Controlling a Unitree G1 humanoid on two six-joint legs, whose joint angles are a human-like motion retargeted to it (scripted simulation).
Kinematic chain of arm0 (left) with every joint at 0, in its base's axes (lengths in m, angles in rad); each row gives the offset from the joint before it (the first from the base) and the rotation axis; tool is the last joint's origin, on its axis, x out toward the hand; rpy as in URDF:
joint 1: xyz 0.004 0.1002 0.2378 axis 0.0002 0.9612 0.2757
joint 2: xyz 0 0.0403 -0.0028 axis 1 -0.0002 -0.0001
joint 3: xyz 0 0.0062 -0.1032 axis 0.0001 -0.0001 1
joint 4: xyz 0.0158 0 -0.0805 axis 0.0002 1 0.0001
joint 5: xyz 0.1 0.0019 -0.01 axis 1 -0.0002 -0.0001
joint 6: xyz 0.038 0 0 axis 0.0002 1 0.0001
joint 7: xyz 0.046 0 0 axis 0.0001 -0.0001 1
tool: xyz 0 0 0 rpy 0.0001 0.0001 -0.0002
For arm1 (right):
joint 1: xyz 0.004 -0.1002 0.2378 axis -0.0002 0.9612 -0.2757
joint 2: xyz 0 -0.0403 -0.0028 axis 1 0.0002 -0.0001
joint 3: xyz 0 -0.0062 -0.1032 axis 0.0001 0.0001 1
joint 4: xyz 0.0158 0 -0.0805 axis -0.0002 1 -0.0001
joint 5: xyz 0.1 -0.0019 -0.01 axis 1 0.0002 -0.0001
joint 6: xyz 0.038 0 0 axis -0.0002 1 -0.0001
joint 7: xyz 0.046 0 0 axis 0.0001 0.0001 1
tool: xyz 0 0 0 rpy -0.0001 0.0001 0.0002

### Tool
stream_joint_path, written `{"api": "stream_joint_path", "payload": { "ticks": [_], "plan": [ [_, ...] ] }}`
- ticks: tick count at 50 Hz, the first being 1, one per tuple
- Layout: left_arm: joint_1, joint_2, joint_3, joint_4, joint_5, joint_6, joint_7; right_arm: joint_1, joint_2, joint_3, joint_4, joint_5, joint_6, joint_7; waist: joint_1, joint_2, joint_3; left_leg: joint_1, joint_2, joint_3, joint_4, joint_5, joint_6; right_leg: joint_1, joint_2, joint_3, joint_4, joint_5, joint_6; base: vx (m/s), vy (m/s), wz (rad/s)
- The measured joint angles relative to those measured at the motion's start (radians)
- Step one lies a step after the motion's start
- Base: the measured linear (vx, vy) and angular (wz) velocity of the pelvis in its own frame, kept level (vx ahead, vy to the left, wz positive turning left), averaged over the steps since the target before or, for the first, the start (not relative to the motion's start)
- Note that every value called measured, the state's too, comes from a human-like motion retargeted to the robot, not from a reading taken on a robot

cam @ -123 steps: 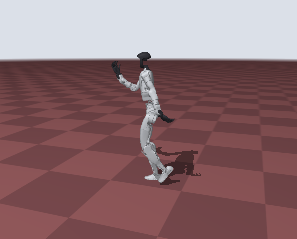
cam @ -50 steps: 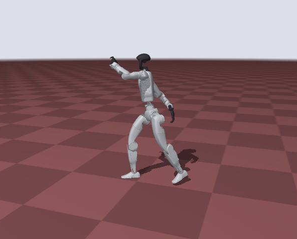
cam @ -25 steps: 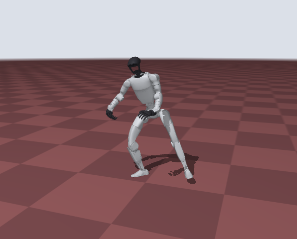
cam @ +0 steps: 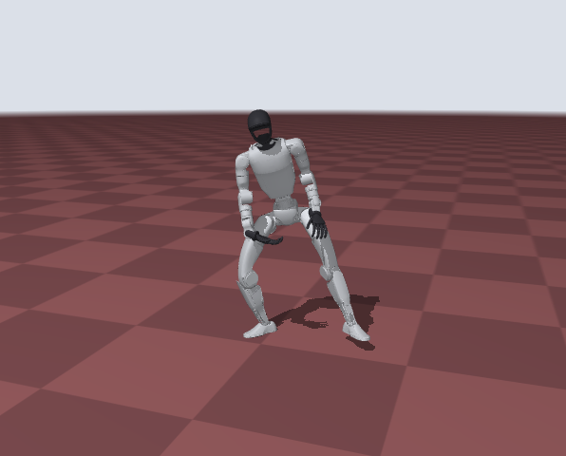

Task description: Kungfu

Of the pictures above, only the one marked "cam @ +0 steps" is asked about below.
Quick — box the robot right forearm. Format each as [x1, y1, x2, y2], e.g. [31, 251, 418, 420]
[237, 193, 255, 239]

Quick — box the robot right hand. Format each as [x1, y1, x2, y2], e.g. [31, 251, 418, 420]
[245, 230, 283, 245]

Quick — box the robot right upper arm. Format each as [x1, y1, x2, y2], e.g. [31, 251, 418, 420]
[236, 151, 253, 204]

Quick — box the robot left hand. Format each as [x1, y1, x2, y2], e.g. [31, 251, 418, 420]
[306, 208, 328, 239]

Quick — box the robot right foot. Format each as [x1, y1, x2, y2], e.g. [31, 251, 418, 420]
[243, 321, 277, 338]

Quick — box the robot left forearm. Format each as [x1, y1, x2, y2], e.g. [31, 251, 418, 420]
[305, 171, 321, 212]

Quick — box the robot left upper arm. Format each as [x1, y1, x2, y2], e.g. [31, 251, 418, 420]
[285, 138, 313, 185]

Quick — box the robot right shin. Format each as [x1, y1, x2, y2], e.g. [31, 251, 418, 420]
[236, 281, 270, 326]

